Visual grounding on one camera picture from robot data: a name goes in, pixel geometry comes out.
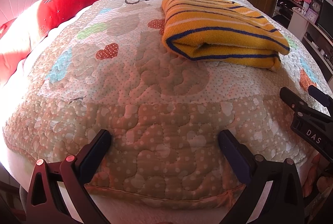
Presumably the yellow striped knit sweater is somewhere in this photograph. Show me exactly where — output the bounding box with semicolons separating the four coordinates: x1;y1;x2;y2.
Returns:
162;0;290;71

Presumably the white shelf unit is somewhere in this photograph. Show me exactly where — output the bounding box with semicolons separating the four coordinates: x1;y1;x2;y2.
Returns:
273;0;332;84

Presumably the pink alarm clock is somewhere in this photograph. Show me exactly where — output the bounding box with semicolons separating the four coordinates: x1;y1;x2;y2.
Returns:
305;8;319;23

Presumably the black table clock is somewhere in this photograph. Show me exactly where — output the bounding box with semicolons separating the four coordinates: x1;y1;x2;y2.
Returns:
311;0;323;14

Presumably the heart patterned quilt bedspread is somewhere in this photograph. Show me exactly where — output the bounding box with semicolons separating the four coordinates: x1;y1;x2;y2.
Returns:
1;0;331;210

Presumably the red long pillow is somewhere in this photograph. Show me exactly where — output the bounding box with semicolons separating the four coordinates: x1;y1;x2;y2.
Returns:
1;0;98;85

